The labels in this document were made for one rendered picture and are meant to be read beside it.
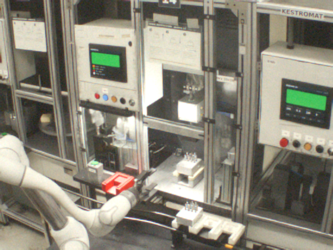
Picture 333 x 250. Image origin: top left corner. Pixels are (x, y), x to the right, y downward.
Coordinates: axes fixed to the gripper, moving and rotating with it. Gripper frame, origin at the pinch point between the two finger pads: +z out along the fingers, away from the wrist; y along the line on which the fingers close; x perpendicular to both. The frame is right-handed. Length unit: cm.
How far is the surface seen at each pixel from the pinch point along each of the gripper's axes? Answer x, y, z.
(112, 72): 34, 46, 18
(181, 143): 19, -14, 64
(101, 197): 126, -112, 105
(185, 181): 0.7, -21.0, 35.9
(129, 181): 24.6, -16.0, 13.6
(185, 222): -18.4, -22.5, 1.2
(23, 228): 155, -112, 27
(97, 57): 44, 53, 18
